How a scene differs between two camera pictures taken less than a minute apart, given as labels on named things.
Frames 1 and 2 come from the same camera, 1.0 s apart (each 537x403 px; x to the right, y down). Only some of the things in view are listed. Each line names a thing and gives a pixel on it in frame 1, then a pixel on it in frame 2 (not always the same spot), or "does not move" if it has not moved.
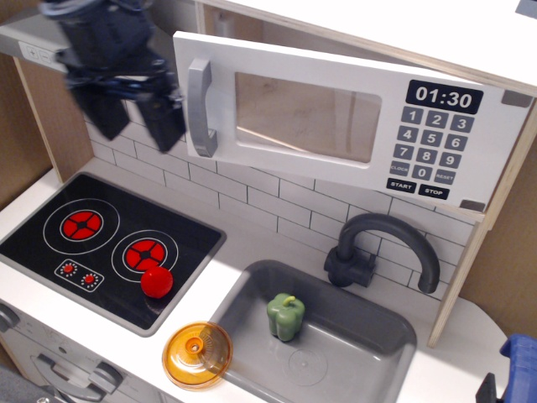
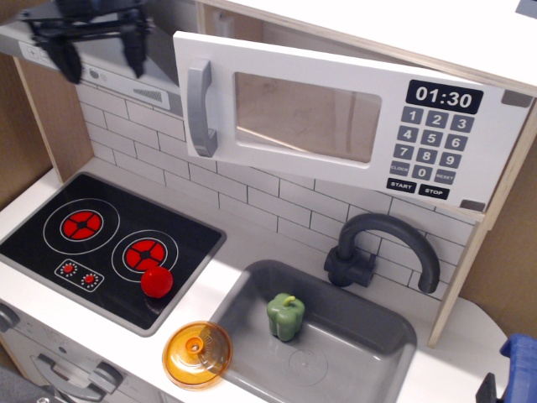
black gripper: [109, 49] -> [70, 20]
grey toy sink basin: [291, 332] does not move
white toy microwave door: [422, 136] does not move
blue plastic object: [521, 348] does not move
